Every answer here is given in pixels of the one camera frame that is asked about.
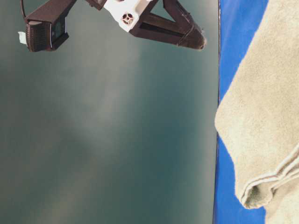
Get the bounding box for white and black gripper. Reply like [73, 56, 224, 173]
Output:
[87, 0, 206, 50]

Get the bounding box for pale green bath towel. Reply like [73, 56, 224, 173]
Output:
[215, 0, 299, 224]

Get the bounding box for blue table cloth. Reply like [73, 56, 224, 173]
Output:
[213, 0, 268, 224]

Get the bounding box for green backdrop board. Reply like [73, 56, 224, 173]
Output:
[0, 0, 218, 224]

